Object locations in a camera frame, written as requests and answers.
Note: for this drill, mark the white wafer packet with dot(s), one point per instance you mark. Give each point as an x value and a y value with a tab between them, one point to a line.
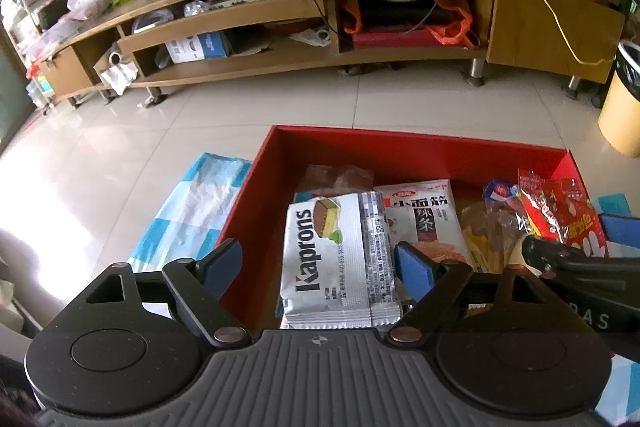
325	267

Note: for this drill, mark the blue white snack packet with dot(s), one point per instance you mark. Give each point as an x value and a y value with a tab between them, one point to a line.
500	193

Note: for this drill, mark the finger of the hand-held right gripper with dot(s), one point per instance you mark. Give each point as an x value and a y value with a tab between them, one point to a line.
565	262
622	229

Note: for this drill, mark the flat red box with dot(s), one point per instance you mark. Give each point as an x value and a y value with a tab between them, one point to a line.
395	39

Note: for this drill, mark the orange plastic bag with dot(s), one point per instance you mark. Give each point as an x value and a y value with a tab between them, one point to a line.
460	27

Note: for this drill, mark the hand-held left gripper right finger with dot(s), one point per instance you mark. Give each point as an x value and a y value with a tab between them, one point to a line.
415	269

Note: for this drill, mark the white spicy strip packet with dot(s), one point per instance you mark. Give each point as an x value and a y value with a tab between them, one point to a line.
425	217

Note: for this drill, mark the blue white carton box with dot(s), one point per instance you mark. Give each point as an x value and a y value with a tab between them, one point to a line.
200	48

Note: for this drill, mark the red cardboard box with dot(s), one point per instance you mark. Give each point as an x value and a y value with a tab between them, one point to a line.
425	157

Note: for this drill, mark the brown bread packet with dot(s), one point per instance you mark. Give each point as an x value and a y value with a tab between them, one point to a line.
340	178

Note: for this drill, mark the red gummy packet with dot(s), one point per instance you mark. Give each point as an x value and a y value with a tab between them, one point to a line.
575	217

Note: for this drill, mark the wooden television stand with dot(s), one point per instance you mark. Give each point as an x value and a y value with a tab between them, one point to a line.
540	32

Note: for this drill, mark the blue checkered mat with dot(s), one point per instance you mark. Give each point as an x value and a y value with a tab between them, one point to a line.
200	207

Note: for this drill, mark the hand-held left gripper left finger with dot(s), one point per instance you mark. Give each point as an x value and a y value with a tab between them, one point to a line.
222	262

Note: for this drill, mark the yellow puffed snack bag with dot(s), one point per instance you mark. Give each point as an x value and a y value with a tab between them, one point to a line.
482	242

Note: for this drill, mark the beige trash bin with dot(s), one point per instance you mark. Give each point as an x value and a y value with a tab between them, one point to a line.
622	117

